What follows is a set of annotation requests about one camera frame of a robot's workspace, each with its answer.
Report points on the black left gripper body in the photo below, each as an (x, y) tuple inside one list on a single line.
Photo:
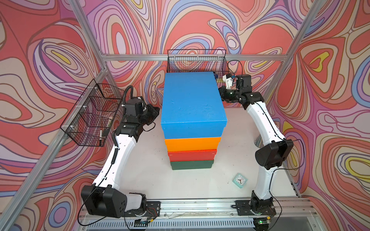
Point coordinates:
[(142, 119)]

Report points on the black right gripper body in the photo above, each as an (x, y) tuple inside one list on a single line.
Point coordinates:
[(229, 95)]

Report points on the orange shoebox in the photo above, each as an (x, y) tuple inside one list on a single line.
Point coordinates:
[(192, 144)]

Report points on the blue shoebox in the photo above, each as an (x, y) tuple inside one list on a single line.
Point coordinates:
[(192, 106)]

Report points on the red shoebox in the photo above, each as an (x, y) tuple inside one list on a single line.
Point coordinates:
[(198, 155)]

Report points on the green shoebox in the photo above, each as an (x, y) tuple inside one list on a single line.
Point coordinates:
[(184, 165)]

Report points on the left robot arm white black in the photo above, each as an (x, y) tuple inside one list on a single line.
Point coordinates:
[(104, 196)]

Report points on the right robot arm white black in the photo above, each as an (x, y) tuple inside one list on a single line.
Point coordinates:
[(275, 149)]

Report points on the marker pen in left basket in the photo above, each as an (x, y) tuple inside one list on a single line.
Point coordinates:
[(100, 137)]

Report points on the metal cup of pencils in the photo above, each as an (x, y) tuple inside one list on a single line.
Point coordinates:
[(258, 142)]

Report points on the aluminium horizontal back bar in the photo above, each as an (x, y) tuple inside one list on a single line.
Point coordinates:
[(164, 57)]

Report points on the small teal alarm clock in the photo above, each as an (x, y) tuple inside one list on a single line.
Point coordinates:
[(239, 180)]

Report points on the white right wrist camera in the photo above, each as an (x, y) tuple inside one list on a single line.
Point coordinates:
[(228, 79)]

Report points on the aluminium frame post right corner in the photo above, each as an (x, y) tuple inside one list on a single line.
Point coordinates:
[(285, 64)]

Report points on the aluminium frame post corner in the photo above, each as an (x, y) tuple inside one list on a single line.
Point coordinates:
[(104, 73), (285, 64)]

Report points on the black wire basket back wall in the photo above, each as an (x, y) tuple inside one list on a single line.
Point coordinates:
[(213, 64)]

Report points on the black wire basket wall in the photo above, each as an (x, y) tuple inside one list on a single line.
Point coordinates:
[(213, 64), (95, 110)]

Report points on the black wire basket left wall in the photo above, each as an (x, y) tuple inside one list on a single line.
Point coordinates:
[(95, 110)]

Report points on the aluminium frame post left corner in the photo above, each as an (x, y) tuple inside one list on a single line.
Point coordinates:
[(104, 73)]

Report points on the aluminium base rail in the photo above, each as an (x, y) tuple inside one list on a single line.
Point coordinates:
[(215, 214)]

